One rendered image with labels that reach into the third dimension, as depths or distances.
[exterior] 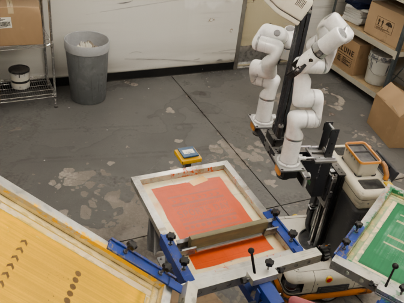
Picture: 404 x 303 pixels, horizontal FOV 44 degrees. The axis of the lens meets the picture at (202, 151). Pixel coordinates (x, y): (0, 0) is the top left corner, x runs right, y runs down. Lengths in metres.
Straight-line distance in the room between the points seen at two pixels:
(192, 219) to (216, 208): 0.16
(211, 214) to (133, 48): 3.56
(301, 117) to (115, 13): 3.46
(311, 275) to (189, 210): 1.11
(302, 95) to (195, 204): 0.78
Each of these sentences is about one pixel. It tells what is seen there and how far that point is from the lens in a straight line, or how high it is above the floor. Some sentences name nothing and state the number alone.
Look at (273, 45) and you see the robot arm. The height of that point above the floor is 1.68.
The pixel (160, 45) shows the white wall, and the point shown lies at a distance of 5.99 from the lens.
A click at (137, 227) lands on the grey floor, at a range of 3.91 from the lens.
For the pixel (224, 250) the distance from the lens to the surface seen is 2.43.
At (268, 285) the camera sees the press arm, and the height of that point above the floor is 1.04.
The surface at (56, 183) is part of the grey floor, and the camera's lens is 4.36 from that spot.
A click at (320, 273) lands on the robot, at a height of 0.28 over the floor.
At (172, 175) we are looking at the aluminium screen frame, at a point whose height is 0.98.
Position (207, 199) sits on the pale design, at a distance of 2.69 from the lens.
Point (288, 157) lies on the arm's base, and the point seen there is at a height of 1.19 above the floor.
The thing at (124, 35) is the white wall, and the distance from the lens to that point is 5.79.
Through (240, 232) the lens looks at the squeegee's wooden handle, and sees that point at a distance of 2.42.
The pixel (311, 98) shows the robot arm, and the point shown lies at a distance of 2.59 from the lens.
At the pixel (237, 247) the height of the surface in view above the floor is 0.95.
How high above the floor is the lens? 2.64
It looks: 33 degrees down
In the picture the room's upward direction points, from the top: 7 degrees clockwise
